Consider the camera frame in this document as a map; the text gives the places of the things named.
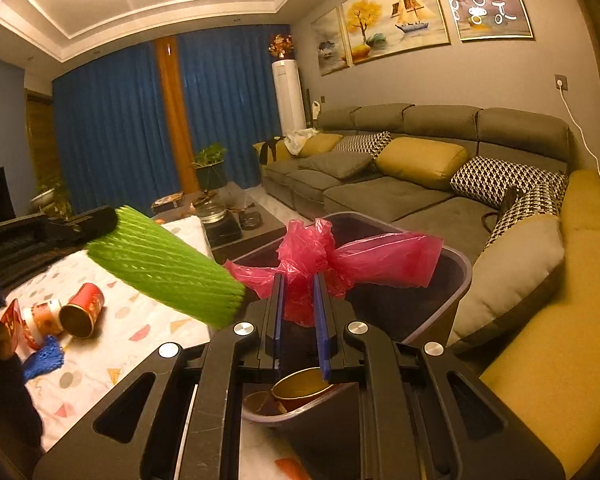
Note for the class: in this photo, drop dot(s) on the black induction cooker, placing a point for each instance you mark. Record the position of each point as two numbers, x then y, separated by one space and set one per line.
222 232

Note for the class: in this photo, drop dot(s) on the brown paper cup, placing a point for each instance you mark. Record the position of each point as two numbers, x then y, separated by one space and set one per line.
262 404

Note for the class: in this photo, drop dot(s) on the patterned white tablecloth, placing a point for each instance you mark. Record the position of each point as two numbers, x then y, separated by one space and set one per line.
130 330

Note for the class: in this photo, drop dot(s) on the pink plastic bag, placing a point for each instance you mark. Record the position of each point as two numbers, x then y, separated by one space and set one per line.
370 260

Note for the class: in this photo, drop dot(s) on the dark ashtray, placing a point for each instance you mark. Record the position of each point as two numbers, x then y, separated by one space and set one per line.
251 221

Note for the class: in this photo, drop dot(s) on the orange curtain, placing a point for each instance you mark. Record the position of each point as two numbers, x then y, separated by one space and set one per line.
175 110

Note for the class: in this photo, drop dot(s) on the glass kettle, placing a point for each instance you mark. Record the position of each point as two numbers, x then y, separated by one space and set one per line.
212 212

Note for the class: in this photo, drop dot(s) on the large yellow cushion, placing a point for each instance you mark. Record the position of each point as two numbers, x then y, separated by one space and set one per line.
420 162

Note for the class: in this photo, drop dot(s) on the red flower arrangement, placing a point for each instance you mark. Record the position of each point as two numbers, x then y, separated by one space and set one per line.
281 46

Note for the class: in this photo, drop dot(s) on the green foam net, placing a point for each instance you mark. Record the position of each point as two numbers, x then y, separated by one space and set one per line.
165 265

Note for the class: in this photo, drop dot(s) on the blue curtain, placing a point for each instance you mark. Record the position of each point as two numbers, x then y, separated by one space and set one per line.
110 125
230 100

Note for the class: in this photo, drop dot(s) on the large grey cushion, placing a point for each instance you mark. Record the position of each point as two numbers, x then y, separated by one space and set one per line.
510 280

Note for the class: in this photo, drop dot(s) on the wall outlet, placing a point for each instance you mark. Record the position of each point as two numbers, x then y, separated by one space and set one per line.
561 81

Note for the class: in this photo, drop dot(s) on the person's left forearm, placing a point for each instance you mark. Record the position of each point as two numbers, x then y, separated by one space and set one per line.
5 400

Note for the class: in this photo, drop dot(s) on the blue foam net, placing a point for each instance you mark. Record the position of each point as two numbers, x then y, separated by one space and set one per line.
42 360

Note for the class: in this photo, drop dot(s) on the green potted plant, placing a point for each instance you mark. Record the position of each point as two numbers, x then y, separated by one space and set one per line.
210 162

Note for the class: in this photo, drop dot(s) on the flat grey cushion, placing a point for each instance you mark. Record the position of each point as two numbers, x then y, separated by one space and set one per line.
335 165

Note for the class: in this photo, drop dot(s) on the red paper card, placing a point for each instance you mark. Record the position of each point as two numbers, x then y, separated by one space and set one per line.
12 322

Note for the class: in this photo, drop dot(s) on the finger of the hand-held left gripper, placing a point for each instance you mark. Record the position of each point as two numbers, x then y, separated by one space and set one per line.
80 225

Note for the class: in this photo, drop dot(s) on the small yellow cushion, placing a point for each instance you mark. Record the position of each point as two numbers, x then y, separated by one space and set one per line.
320 144

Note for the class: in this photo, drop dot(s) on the white standing air conditioner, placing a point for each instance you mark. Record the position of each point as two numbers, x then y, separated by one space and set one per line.
288 97

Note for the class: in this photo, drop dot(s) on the grey plastic bin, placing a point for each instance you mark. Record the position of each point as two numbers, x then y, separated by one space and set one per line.
430 300

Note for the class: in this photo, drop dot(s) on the wooden tea tray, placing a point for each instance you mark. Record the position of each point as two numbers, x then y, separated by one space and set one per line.
230 200

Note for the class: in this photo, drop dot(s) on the potted plant in white pot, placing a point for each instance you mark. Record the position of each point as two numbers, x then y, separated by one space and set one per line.
50 195

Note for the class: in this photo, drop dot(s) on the white cloth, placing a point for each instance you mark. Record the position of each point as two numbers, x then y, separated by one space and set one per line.
300 141

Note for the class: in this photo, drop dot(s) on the dark grey coffee table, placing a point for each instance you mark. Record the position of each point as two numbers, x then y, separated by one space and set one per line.
270 220

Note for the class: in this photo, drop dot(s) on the wide sailboat painting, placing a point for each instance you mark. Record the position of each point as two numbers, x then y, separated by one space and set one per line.
395 15

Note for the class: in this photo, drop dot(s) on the small landscape painting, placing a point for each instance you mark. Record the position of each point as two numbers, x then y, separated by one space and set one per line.
330 42

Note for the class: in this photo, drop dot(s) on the houndstooth cushion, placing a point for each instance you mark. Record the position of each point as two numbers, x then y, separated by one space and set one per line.
500 177
362 142
535 210

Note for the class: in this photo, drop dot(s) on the printed white cup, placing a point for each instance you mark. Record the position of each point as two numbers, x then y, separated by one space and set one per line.
42 322

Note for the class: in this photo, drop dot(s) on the red cylindrical can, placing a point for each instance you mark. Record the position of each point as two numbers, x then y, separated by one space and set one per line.
300 390
82 310

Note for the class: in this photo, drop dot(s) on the grey sectional sofa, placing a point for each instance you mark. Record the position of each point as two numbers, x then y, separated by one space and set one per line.
380 195

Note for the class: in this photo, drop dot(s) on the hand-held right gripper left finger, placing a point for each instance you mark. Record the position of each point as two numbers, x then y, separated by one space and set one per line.
279 320

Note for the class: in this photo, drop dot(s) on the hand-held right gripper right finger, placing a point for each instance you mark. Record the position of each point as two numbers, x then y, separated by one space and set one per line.
322 330

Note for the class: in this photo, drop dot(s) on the purple landscape painting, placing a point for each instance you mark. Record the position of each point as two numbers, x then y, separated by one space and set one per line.
485 0

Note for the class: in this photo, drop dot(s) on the decorated gift box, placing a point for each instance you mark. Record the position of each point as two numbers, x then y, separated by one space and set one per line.
167 202

